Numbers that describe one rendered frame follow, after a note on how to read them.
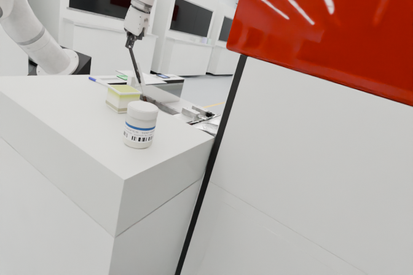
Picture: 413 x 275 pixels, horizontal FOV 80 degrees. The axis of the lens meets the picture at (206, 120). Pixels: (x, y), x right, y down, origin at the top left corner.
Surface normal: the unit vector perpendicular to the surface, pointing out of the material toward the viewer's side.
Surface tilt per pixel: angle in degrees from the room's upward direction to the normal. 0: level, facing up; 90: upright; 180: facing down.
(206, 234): 90
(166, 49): 90
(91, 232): 90
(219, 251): 90
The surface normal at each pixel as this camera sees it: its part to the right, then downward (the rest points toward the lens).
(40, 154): -0.51, 0.17
